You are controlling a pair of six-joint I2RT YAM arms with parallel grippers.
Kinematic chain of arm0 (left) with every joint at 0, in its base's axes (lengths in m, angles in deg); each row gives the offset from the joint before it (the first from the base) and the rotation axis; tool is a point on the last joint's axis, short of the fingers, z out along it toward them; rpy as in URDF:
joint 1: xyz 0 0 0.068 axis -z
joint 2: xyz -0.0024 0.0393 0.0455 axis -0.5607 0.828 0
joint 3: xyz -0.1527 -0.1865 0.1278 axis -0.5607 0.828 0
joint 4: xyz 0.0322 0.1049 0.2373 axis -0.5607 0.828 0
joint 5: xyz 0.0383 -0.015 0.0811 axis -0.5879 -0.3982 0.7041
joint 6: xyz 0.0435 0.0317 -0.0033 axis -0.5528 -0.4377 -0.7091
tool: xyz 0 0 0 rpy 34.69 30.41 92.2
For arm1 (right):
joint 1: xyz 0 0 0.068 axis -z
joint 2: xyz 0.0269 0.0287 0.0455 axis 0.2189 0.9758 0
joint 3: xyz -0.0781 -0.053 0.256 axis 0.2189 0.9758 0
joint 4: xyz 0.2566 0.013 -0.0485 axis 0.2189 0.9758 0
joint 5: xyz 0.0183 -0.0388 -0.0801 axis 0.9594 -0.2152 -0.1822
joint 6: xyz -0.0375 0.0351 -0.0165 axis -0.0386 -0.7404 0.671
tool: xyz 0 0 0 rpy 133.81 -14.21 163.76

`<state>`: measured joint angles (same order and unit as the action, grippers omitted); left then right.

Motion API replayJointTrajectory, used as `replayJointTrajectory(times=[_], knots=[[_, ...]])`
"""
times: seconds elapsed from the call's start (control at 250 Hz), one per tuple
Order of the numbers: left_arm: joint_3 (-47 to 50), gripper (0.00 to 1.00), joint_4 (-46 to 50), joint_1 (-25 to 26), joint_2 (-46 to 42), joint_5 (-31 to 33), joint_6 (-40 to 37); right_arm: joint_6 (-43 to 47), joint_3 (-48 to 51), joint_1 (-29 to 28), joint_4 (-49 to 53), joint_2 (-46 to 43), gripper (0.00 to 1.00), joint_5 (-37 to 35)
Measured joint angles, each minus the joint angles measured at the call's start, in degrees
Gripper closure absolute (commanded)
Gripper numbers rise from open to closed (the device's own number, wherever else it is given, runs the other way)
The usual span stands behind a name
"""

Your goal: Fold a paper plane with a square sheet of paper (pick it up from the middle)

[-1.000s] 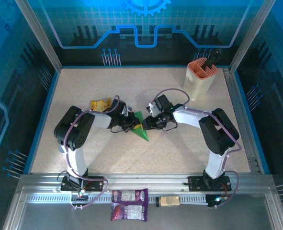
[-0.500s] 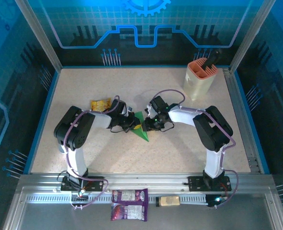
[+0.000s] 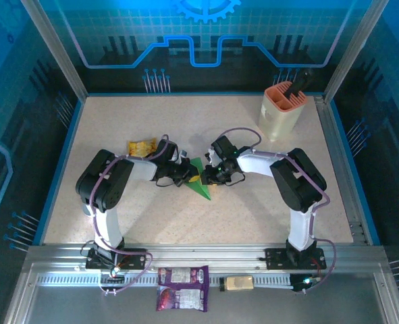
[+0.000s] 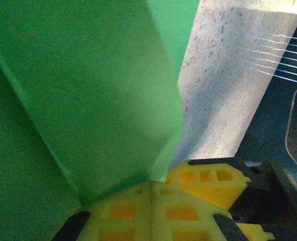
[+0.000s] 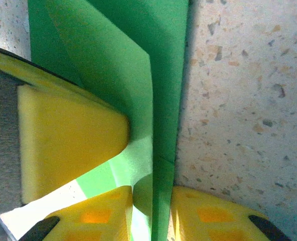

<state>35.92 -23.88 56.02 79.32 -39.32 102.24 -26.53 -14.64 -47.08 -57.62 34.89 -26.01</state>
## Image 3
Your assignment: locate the yellow snack bag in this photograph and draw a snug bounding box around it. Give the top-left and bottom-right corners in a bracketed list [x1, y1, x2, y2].
[128, 137, 159, 158]

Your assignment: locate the cream knife holder orange top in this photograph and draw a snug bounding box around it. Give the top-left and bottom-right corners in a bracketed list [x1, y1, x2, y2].
[258, 80, 308, 142]

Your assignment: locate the purple snack packet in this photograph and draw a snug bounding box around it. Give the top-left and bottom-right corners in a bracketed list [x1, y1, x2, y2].
[157, 265, 209, 288]
[155, 285, 209, 313]

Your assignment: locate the tan rectangular packet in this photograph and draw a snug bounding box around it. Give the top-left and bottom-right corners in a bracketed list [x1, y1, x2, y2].
[219, 275, 255, 292]

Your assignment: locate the small circuit board with LED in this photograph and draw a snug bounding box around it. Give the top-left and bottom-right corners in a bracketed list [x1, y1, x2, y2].
[292, 273, 321, 294]
[99, 265, 126, 281]

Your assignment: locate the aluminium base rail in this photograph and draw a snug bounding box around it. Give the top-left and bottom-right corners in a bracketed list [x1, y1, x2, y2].
[23, 242, 389, 274]

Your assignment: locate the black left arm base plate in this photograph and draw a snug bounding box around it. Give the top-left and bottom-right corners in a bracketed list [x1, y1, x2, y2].
[85, 248, 147, 271]

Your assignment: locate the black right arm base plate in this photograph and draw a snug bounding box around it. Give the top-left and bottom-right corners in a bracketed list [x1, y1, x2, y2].
[265, 248, 327, 271]

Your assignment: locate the black knife handle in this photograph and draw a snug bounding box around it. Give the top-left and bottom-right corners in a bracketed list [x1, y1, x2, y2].
[286, 68, 313, 102]

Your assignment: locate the aluminium side rail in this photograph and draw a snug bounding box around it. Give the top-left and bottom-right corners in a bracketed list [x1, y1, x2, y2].
[313, 95, 372, 246]

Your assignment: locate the slotted grey cable duct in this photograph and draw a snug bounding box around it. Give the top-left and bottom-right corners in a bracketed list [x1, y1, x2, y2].
[36, 272, 294, 288]

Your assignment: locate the aluminium frame post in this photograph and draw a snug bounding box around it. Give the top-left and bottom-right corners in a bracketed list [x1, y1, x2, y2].
[19, 0, 88, 102]
[323, 0, 391, 102]

